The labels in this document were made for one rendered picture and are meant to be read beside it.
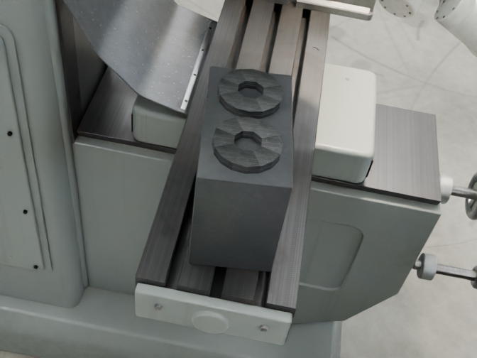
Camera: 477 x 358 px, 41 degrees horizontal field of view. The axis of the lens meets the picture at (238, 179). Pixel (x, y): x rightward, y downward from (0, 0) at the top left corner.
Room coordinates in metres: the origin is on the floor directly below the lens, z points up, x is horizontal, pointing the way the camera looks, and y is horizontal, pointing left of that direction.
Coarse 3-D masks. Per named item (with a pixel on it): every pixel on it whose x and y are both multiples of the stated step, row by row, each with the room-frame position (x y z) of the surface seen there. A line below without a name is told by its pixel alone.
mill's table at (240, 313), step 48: (240, 0) 1.21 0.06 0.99; (240, 48) 1.08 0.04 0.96; (288, 48) 1.07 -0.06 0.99; (192, 144) 0.76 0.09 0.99; (192, 192) 0.68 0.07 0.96; (288, 240) 0.59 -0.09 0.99; (144, 288) 0.48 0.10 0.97; (192, 288) 0.48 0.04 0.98; (240, 288) 0.50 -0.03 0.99; (288, 288) 0.51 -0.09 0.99; (240, 336) 0.46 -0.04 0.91
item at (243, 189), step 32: (224, 96) 0.66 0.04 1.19; (256, 96) 0.69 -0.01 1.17; (288, 96) 0.70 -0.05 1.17; (224, 128) 0.60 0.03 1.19; (256, 128) 0.61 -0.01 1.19; (288, 128) 0.63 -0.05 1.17; (224, 160) 0.55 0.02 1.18; (256, 160) 0.55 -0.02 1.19; (288, 160) 0.58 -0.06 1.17; (224, 192) 0.52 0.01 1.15; (256, 192) 0.53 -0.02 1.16; (288, 192) 0.53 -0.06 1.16; (192, 224) 0.52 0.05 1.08; (224, 224) 0.52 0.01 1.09; (256, 224) 0.53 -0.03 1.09; (192, 256) 0.52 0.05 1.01; (224, 256) 0.53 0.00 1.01; (256, 256) 0.53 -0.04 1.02
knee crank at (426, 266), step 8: (424, 256) 0.91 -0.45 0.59; (432, 256) 0.91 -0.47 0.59; (416, 264) 0.90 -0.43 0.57; (424, 264) 0.89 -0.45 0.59; (432, 264) 0.89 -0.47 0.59; (440, 264) 0.91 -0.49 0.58; (424, 272) 0.88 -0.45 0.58; (432, 272) 0.88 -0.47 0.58; (440, 272) 0.89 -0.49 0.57; (448, 272) 0.89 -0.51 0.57; (456, 272) 0.90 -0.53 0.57; (464, 272) 0.90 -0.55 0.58; (472, 272) 0.90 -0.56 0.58; (472, 280) 0.89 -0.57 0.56
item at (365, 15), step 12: (264, 0) 1.22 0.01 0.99; (276, 0) 1.22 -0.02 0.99; (288, 0) 1.22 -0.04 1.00; (300, 0) 1.23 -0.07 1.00; (312, 0) 1.23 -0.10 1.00; (324, 0) 1.23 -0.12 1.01; (336, 0) 1.23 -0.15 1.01; (348, 0) 1.23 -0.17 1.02; (360, 0) 1.23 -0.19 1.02; (372, 0) 1.23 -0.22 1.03; (324, 12) 1.22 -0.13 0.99; (336, 12) 1.22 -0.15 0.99; (348, 12) 1.21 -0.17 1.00; (360, 12) 1.22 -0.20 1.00; (372, 12) 1.22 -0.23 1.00
